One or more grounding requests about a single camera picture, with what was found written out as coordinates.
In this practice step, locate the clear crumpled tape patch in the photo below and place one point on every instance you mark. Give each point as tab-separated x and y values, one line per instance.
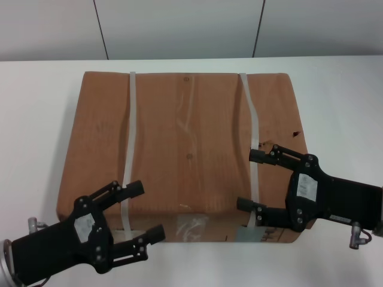
191	227

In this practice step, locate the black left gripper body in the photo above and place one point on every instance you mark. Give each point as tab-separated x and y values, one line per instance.
60	245

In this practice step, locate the brown cardboard box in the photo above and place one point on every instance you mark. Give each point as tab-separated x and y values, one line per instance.
194	119

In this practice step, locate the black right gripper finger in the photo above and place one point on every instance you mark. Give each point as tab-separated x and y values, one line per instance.
273	216
284	157

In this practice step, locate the grey tape patch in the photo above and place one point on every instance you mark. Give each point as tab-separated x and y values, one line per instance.
249	234

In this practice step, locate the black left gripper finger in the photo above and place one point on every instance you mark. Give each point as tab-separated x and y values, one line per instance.
131	190
140	245

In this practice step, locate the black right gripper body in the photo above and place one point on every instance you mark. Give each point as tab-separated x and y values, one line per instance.
338	200

